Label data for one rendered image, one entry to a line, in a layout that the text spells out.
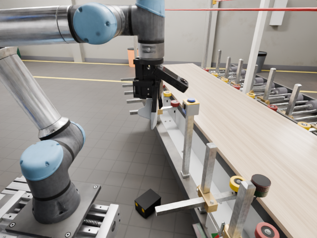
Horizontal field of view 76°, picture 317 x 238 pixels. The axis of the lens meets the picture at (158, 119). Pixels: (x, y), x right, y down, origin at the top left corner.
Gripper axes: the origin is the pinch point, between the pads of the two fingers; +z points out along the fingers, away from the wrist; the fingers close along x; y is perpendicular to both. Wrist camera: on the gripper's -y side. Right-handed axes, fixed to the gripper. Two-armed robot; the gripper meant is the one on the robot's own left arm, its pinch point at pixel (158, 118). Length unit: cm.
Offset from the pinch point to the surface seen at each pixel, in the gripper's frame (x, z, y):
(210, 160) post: -14.4, 26.9, -21.1
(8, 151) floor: -119, 132, 220
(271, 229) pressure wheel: 5, 41, -45
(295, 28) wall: -636, 13, -293
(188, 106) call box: -35.8, 11.2, -9.6
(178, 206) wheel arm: -5.6, 48.4, -8.3
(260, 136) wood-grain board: -64, 42, -58
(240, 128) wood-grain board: -72, 42, -47
